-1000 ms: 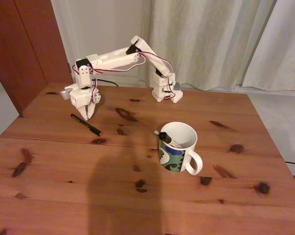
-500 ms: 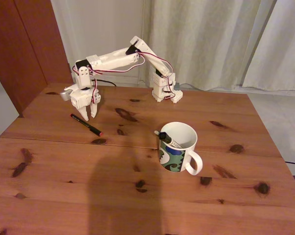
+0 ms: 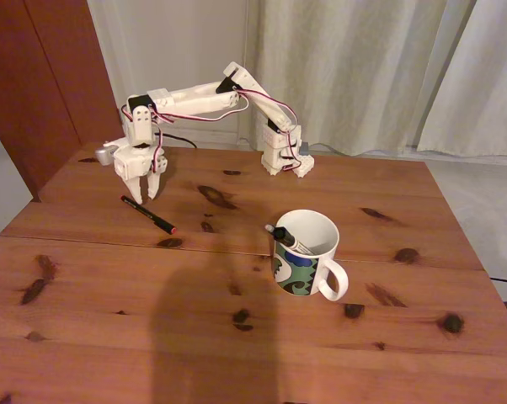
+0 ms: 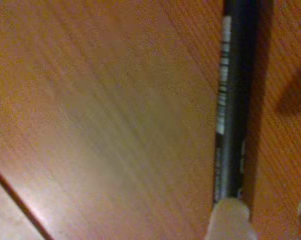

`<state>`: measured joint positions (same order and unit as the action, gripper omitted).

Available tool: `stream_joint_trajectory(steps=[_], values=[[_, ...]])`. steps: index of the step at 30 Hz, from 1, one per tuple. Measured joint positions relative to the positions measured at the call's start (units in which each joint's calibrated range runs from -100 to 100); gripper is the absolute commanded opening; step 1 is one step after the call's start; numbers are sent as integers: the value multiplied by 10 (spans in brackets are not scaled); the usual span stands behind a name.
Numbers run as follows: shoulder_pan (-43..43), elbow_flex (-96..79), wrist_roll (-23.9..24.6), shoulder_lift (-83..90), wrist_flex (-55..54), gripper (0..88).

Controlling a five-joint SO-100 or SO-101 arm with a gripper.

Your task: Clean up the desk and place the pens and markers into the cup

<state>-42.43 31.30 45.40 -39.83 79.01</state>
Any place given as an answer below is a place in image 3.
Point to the black pen with red end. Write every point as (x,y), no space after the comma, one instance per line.
(150,215)

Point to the white marker with black cap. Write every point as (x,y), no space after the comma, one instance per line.
(281,235)

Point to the white mug with green-blue pattern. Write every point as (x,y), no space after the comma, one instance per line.
(295,278)

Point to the brown wooden cabinet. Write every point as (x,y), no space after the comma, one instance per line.
(47,84)

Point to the grey table clamp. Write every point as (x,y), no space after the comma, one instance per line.
(305,148)

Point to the wide white curtain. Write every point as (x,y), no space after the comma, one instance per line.
(384,63)

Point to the narrow white curtain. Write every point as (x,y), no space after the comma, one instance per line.
(489,84)

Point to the silver white camera box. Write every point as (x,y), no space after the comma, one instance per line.
(104,155)

